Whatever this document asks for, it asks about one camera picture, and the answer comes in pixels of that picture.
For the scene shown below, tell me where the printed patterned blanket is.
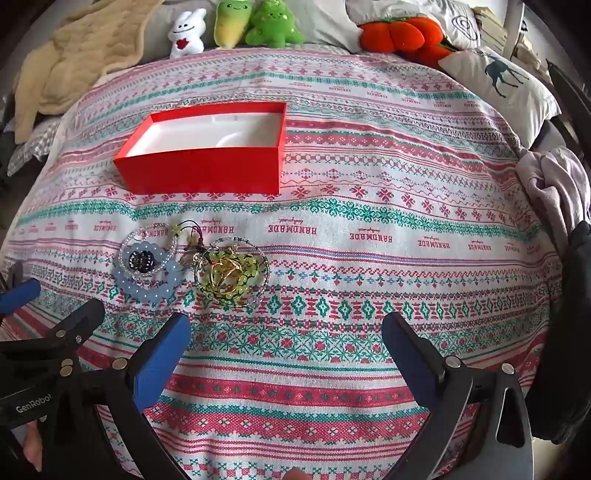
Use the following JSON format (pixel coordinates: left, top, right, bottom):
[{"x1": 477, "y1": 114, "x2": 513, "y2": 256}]
[{"x1": 0, "y1": 46, "x2": 573, "y2": 480}]

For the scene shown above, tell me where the gold ring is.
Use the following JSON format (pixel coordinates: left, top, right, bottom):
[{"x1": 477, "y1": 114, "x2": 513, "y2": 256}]
[
  {"x1": 205, "y1": 258, "x2": 234, "y2": 287},
  {"x1": 217, "y1": 261, "x2": 245, "y2": 289}
]

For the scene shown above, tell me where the grey checked sheet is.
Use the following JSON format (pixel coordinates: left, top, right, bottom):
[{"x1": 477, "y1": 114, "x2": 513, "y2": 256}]
[{"x1": 7, "y1": 115, "x2": 63, "y2": 176}]

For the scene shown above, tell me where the stack of books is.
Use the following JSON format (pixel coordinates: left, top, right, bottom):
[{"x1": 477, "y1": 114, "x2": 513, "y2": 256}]
[{"x1": 475, "y1": 4, "x2": 546, "y2": 61}]

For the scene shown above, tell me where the yellow green plush toy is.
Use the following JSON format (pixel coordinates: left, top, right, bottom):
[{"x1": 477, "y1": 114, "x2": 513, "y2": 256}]
[{"x1": 213, "y1": 0, "x2": 252, "y2": 48}]

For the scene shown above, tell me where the person's left hand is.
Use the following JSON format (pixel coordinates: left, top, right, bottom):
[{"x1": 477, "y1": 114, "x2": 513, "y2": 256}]
[{"x1": 21, "y1": 422, "x2": 44, "y2": 469}]

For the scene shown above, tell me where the white spiral print pillow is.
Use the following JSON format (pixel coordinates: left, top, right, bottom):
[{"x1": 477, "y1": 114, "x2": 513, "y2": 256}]
[{"x1": 344, "y1": 0, "x2": 481, "y2": 49}]

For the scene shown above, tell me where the thin green seed bead bracelet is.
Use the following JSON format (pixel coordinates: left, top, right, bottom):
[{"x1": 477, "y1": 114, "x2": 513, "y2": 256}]
[{"x1": 195, "y1": 237, "x2": 274, "y2": 303}]

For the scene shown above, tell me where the lavender cloth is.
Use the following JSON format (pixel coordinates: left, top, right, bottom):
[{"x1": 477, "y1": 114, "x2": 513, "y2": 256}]
[{"x1": 515, "y1": 147, "x2": 591, "y2": 259}]

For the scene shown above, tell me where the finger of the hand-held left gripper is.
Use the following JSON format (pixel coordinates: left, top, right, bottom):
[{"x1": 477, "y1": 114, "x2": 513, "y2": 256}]
[
  {"x1": 28, "y1": 299, "x2": 106, "y2": 370},
  {"x1": 0, "y1": 261, "x2": 42, "y2": 324}
]

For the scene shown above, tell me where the clear bead bracelet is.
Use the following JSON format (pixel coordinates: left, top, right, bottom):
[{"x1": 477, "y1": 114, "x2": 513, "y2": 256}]
[{"x1": 122, "y1": 226, "x2": 178, "y2": 278}]

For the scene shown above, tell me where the green bead black cord bracelet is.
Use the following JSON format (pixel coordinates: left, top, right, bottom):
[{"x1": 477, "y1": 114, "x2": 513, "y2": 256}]
[{"x1": 196, "y1": 249, "x2": 264, "y2": 306}]

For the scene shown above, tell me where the dark cloth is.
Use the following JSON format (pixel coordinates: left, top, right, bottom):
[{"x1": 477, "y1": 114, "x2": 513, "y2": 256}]
[{"x1": 526, "y1": 222, "x2": 591, "y2": 457}]

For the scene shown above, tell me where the black cord charm bracelet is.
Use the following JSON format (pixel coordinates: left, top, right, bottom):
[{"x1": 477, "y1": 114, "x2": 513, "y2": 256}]
[{"x1": 172, "y1": 220, "x2": 208, "y2": 268}]

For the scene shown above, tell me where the white deer print pillow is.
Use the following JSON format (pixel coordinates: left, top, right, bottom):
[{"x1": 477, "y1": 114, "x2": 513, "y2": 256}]
[{"x1": 438, "y1": 46, "x2": 561, "y2": 148}]

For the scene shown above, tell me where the black stand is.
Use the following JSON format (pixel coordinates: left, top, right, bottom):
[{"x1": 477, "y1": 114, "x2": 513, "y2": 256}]
[{"x1": 545, "y1": 58, "x2": 591, "y2": 158}]

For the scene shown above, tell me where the blue bead bracelet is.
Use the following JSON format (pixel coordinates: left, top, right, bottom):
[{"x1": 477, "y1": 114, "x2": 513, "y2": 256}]
[{"x1": 113, "y1": 242, "x2": 178, "y2": 301}]

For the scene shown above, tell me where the black lotus charm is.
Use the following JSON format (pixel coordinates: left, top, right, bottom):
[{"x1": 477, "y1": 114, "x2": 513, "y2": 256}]
[{"x1": 127, "y1": 249, "x2": 158, "y2": 273}]

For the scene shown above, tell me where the orange pumpkin plush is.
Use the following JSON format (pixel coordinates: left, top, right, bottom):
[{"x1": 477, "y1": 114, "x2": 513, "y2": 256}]
[
  {"x1": 359, "y1": 18, "x2": 423, "y2": 54},
  {"x1": 402, "y1": 14, "x2": 455, "y2": 65}
]

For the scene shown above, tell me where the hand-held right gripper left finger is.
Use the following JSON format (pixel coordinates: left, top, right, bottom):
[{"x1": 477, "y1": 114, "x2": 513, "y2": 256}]
[{"x1": 58, "y1": 315, "x2": 192, "y2": 480}]

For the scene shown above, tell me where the white plush toy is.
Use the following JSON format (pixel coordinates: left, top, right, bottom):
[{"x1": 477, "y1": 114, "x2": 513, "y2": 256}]
[{"x1": 168, "y1": 8, "x2": 207, "y2": 59}]

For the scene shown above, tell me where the red cardboard box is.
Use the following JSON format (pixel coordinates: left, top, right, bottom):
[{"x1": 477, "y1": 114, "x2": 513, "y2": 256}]
[{"x1": 113, "y1": 102, "x2": 288, "y2": 195}]

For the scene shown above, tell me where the beige quilted blanket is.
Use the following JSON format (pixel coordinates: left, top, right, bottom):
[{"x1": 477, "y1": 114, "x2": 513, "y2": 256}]
[{"x1": 14, "y1": 0, "x2": 163, "y2": 144}]

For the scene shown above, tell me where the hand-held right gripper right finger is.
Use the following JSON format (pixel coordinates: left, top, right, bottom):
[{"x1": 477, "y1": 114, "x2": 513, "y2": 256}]
[{"x1": 382, "y1": 311, "x2": 534, "y2": 480}]

